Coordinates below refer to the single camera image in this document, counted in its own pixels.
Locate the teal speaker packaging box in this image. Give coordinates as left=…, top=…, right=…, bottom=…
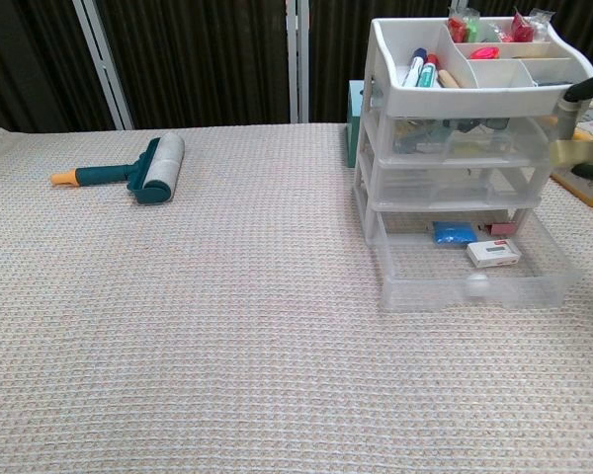
left=344, top=80, right=372, bottom=169

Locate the small yellow block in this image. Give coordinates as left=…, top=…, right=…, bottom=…
left=548, top=139, right=593, bottom=165

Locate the red cap whiteboard marker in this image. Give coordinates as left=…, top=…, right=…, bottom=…
left=414, top=53, right=439, bottom=89

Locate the red and green clip packet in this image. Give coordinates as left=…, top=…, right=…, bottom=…
left=447, top=7, right=480, bottom=43

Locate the clear plastic drawer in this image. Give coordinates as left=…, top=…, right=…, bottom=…
left=370, top=157, right=543, bottom=203
left=378, top=116, right=557, bottom=164
left=373, top=204, right=583, bottom=311

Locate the white screen frame post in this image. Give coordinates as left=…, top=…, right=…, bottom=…
left=286, top=0, right=311, bottom=124
left=71, top=0, right=134, bottom=130

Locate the beige woven tablecloth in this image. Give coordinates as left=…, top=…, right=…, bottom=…
left=0, top=122, right=593, bottom=474

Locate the teal lint roller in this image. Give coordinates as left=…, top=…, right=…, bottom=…
left=48, top=131, right=186, bottom=205

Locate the small white box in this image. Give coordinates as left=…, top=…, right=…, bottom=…
left=466, top=239, right=522, bottom=269

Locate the white plastic drawer organizer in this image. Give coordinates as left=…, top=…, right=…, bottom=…
left=353, top=17, right=593, bottom=248

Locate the blue cap whiteboard marker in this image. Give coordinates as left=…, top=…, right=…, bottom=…
left=402, top=47, right=428, bottom=88

